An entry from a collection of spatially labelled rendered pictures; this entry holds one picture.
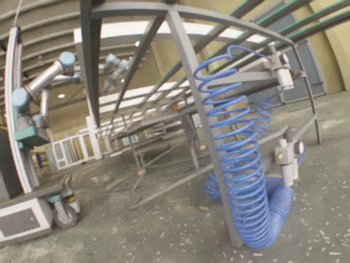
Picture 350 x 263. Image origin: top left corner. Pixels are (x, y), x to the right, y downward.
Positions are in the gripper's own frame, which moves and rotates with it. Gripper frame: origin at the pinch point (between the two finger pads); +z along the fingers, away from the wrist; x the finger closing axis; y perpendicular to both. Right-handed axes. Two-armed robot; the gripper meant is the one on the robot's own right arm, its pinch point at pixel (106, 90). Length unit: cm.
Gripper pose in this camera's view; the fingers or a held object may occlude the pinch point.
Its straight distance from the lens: 147.3
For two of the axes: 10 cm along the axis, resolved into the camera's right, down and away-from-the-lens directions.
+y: -0.3, -4.0, 9.2
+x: -7.5, -6.0, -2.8
